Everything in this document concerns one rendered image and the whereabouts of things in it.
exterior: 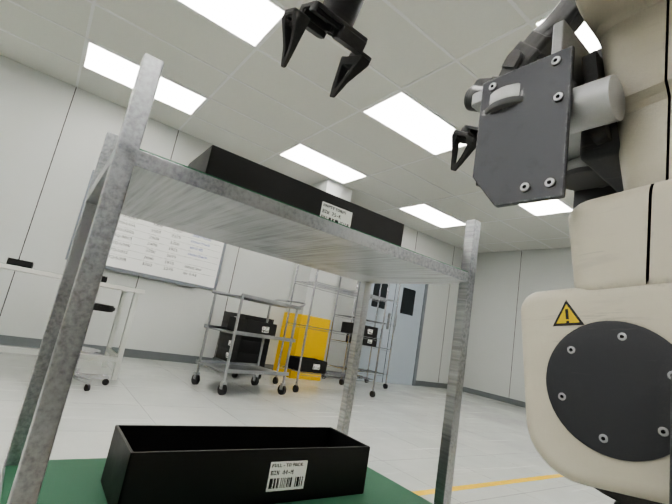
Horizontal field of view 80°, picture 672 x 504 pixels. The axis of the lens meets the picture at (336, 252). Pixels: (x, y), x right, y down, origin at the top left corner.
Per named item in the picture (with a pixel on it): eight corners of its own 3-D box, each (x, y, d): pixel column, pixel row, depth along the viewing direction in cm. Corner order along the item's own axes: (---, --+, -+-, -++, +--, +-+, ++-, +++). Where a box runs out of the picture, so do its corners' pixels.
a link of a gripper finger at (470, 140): (436, 163, 89) (456, 122, 87) (455, 175, 93) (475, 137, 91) (458, 170, 83) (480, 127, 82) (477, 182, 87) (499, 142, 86)
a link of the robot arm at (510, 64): (524, 48, 81) (544, 70, 86) (480, 49, 91) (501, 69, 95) (494, 104, 83) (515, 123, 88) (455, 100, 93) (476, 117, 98)
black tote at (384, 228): (199, 194, 82) (212, 144, 84) (177, 207, 96) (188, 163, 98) (399, 262, 114) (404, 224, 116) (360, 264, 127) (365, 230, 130)
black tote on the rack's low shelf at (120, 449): (113, 522, 69) (130, 452, 71) (100, 481, 83) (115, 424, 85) (363, 493, 101) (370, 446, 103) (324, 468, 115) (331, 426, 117)
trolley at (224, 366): (189, 383, 396) (212, 283, 415) (258, 384, 463) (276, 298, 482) (221, 396, 361) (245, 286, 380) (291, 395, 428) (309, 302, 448)
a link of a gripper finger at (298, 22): (263, 59, 64) (287, 0, 63) (300, 82, 68) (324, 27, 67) (278, 59, 59) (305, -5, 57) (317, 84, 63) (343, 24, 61)
